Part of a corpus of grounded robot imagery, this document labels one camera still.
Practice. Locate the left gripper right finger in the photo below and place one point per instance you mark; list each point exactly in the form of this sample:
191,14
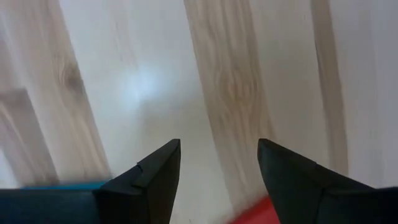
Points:
311,199

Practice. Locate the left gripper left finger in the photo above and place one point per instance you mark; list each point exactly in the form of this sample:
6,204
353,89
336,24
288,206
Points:
149,193

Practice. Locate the red wooden block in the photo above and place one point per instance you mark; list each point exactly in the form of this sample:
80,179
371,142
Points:
258,211

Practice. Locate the blue wooden block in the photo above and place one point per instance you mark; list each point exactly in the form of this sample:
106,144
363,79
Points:
62,186

